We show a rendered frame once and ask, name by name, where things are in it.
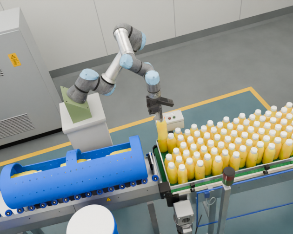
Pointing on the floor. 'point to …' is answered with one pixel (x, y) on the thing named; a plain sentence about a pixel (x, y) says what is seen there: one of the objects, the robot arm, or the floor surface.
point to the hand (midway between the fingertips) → (161, 118)
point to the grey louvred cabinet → (19, 84)
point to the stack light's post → (223, 209)
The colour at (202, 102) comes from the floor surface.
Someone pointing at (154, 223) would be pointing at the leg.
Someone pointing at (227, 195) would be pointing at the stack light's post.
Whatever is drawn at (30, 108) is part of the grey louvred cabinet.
